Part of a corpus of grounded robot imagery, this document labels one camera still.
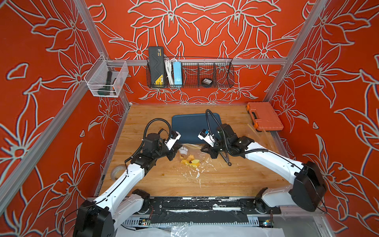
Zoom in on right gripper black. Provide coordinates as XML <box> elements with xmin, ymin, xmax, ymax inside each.
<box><xmin>198</xmin><ymin>140</ymin><xmax>231</xmax><ymax>160</ymax></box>

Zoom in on black metal tongs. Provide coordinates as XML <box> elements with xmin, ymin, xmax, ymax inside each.
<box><xmin>220</xmin><ymin>153</ymin><xmax>232</xmax><ymax>166</ymax></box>

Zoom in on bag with yellow duck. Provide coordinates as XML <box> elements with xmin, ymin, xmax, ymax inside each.
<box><xmin>176</xmin><ymin>144</ymin><xmax>210</xmax><ymax>168</ymax></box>

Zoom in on dark blue tray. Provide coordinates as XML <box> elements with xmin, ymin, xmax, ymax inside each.
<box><xmin>172</xmin><ymin>114</ymin><xmax>208</xmax><ymax>145</ymax></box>

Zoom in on clear bag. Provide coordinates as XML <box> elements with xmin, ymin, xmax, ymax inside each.
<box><xmin>246</xmin><ymin>123</ymin><xmax>270</xmax><ymax>147</ymax></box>

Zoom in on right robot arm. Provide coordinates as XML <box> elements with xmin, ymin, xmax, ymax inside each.
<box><xmin>198</xmin><ymin>122</ymin><xmax>328</xmax><ymax>214</ymax></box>

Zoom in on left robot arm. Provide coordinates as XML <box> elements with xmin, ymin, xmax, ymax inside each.
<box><xmin>73</xmin><ymin>118</ymin><xmax>182</xmax><ymax>237</ymax></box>

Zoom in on orange tool case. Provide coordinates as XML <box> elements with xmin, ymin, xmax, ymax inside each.
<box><xmin>246</xmin><ymin>102</ymin><xmax>284</xmax><ymax>131</ymax></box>

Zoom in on clear tape roll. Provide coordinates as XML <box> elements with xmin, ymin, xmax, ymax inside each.
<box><xmin>110</xmin><ymin>165</ymin><xmax>126</xmax><ymax>181</ymax></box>

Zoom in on light blue power bank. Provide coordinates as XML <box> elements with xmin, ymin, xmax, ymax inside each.
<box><xmin>173</xmin><ymin>61</ymin><xmax>183</xmax><ymax>87</ymax></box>

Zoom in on black box in basket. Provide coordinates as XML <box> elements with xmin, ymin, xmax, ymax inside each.
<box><xmin>148</xmin><ymin>46</ymin><xmax>165</xmax><ymax>87</ymax></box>

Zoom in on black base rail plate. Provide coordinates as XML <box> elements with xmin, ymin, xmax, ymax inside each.
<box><xmin>123</xmin><ymin>197</ymin><xmax>272</xmax><ymax>228</ymax></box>

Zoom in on black wire wall basket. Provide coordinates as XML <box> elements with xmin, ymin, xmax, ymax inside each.
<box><xmin>146</xmin><ymin>57</ymin><xmax>235</xmax><ymax>89</ymax></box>

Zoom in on dark green screwdriver handle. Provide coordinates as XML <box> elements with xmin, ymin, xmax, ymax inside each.
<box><xmin>98</xmin><ymin>71</ymin><xmax>113</xmax><ymax>96</ymax></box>

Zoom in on clear acrylic wall bin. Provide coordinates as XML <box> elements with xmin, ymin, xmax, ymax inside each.
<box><xmin>84</xmin><ymin>55</ymin><xmax>129</xmax><ymax>98</ymax></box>

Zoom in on white coiled cable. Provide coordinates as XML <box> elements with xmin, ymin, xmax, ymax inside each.
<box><xmin>164</xmin><ymin>58</ymin><xmax>176</xmax><ymax>87</ymax></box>

